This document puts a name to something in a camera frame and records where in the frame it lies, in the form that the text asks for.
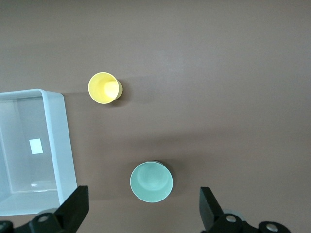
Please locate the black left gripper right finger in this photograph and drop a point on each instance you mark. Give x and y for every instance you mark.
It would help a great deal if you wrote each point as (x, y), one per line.
(213, 216)

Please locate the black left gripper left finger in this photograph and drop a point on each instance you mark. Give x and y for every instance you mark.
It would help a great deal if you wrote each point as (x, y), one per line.
(70, 211)

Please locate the pale green bowl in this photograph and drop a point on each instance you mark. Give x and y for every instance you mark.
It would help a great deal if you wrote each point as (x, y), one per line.
(150, 182)

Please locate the yellow plastic cup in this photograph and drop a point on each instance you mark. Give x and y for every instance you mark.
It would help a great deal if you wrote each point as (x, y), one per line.
(102, 88)

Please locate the white label sticker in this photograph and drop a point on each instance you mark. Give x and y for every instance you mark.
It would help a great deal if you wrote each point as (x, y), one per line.
(36, 146)

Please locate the translucent white plastic bin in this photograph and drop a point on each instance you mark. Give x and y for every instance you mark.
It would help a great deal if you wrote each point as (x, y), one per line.
(57, 136)

